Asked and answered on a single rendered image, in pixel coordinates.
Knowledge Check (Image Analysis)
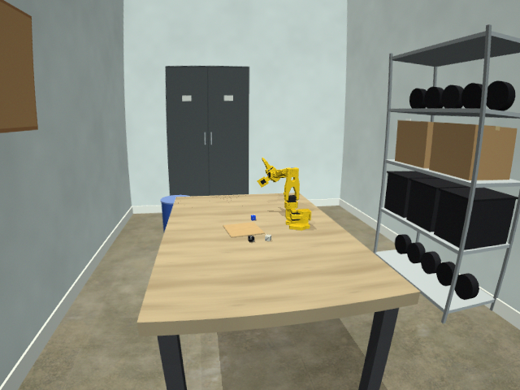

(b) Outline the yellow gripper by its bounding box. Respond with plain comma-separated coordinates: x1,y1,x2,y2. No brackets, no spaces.
258,158,280,187

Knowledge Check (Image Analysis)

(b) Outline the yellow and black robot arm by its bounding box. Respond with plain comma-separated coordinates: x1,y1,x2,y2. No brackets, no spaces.
268,167,310,231

